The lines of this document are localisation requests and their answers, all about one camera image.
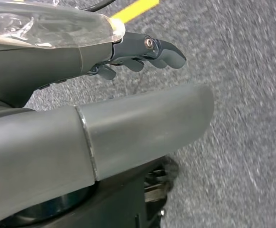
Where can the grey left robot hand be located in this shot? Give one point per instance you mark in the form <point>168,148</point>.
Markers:
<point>128,132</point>

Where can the yellow floor tape square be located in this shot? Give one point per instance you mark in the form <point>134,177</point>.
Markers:
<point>135,8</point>

